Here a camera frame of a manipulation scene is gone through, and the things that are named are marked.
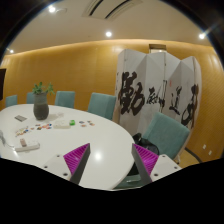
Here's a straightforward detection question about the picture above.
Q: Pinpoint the teal chair near right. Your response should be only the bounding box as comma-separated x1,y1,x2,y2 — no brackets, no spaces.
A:
143,112,190,159

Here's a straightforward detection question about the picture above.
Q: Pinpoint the white power strip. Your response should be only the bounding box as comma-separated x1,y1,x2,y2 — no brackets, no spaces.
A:
15,141,40,152

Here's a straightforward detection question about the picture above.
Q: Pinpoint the teal chair far left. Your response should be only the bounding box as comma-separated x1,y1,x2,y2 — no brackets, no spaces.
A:
5,95,17,107

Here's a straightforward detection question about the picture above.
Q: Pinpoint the teal chair middle back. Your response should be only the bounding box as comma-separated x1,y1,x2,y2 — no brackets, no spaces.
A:
88,93,116,120

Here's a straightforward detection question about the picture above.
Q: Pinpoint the grey phone on table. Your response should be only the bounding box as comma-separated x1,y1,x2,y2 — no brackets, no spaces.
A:
15,115,27,122

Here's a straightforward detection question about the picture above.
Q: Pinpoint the white cable at left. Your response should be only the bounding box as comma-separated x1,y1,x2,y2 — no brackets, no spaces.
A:
0,129,14,149

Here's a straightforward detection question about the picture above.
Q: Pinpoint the teal chair back left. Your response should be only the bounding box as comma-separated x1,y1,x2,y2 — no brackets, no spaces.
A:
26,92,34,104

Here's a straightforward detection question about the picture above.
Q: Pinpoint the black bag on chair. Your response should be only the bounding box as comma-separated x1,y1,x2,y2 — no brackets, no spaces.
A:
132,133,159,155

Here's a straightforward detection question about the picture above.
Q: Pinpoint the green small block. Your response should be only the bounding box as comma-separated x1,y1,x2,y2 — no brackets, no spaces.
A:
69,120,75,126

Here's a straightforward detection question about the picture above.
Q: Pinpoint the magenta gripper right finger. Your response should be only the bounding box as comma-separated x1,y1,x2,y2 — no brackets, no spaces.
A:
131,143,183,184

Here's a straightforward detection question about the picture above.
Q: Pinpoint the charger plug on strip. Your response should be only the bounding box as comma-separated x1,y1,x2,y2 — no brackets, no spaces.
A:
20,139,27,147

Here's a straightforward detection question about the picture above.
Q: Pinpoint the grey plant pot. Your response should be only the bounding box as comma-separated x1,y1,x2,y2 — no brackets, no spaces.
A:
33,93,49,120

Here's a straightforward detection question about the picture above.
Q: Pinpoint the white calligraphy folding screen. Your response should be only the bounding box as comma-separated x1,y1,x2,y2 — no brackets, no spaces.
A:
115,49,202,135

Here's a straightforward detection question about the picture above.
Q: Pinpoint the white box on table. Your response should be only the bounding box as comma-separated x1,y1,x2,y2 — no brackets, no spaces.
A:
53,120,70,129

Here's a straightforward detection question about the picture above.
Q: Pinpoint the teal chair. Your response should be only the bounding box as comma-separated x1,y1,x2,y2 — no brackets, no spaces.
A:
5,95,17,107
143,112,190,159
26,92,34,104
88,93,116,120
55,91,75,108

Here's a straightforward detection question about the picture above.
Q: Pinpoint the green potted plant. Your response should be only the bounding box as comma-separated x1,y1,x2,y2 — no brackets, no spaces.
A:
32,82,54,95

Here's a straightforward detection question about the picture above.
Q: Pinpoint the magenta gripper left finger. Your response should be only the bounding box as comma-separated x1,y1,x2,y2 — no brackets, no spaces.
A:
42,142,92,186

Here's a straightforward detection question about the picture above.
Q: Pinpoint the teal chair back centre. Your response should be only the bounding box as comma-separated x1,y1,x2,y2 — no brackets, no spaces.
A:
55,91,75,108

